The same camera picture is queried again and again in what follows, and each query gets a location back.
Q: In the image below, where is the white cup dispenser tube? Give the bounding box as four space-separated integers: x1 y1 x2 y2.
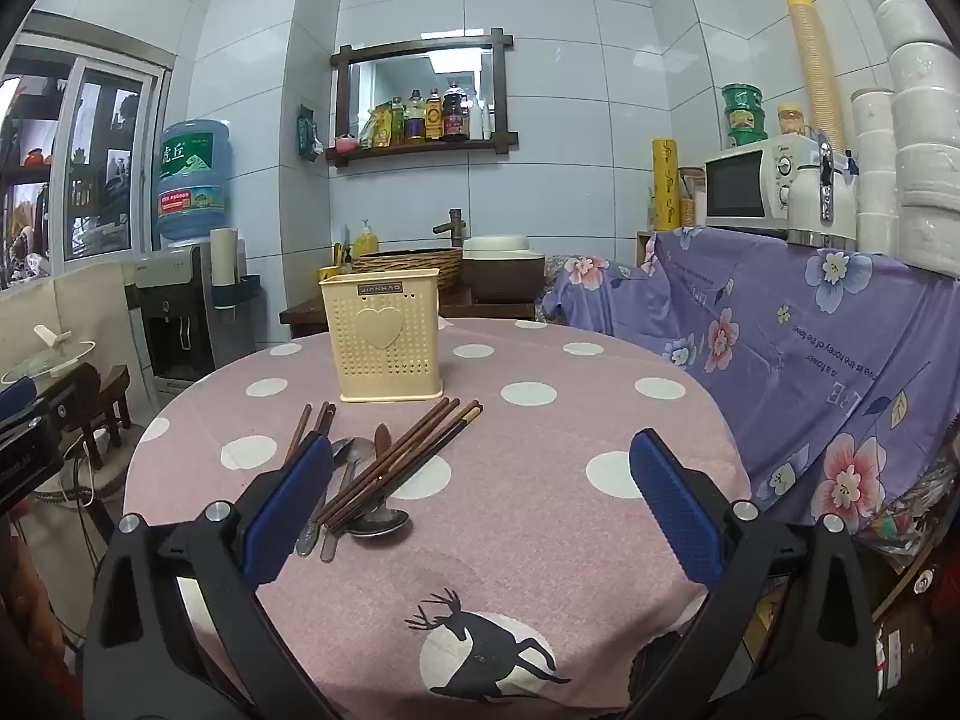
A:
210 227 237 293

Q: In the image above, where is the wooden framed mirror shelf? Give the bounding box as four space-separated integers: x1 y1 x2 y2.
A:
326 28 520 166

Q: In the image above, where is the clear glass jar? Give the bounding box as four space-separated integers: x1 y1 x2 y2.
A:
679 165 706 226

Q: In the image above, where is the straight stack of white cups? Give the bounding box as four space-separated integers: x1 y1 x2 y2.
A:
851 86 901 252

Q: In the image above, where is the tall stack of yellow cups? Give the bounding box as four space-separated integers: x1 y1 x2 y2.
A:
780 0 845 151

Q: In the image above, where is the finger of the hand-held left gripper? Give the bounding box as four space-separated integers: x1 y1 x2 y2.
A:
0 377 42 428

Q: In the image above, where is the purple floral cloth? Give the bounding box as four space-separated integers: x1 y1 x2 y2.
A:
541 225 960 541

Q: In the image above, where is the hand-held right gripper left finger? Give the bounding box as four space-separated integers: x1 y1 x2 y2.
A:
81 431 335 720

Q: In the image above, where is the beige cushioned seat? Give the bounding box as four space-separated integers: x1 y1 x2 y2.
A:
52 262 151 421

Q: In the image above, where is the dark sauce bottle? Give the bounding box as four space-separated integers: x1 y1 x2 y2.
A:
442 81 472 142

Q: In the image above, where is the white microwave oven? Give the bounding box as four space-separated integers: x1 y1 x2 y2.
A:
703 136 818 230

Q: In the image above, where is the window frame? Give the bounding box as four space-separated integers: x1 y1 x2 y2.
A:
0 11 177 293

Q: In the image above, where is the white kettle with chrome handle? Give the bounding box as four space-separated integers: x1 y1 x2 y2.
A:
786 131 861 250

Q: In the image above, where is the blue water bottle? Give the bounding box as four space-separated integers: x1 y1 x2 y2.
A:
156 120 233 245

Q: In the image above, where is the small wooden stool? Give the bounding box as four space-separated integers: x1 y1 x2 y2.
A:
79 364 132 458

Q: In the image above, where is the brown pot with white lid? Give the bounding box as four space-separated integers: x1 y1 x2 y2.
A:
461 235 547 305

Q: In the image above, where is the matte grey metal spoon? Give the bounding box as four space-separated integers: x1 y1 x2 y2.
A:
296 436 357 557

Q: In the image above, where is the grey water dispenser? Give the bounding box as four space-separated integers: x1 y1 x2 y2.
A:
135 244 248 395

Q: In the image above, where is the glass lid with white knob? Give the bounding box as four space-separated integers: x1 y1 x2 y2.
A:
0 326 98 383

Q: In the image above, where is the woven basket sink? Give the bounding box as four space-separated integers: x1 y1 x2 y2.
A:
351 247 464 295

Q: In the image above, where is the reddish brown single chopstick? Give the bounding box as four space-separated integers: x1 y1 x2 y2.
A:
283 403 313 466

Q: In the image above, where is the pink polka dot tablecloth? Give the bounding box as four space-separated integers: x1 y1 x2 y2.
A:
122 317 753 720

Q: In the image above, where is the person's left forearm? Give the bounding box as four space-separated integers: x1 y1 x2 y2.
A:
0 525 83 720

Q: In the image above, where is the bronze faucet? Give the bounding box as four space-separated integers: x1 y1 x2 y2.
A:
433 208 473 250

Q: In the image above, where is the pile of wooden chopsticks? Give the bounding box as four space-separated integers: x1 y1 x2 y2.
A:
310 396 483 533

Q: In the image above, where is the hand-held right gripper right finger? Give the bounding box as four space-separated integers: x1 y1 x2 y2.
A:
628 429 878 720

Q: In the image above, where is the yellow printed roll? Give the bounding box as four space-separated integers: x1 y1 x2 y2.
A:
651 139 682 232

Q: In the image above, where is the curved stack of white bowls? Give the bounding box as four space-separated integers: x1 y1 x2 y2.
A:
840 0 960 271

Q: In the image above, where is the beige plastic utensil holder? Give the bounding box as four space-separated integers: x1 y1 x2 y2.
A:
319 268 443 404

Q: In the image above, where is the shiny metal spoon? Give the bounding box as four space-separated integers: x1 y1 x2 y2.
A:
320 436 376 563

